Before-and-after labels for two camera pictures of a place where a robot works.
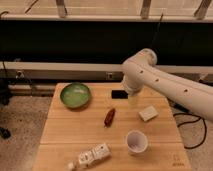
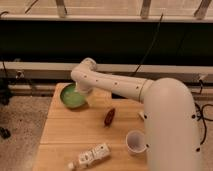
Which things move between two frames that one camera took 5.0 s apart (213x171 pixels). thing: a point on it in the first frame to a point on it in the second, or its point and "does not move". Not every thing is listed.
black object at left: [4, 97] does not move
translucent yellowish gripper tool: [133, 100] to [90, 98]
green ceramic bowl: [75, 96] does not move
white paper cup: [137, 142] does not move
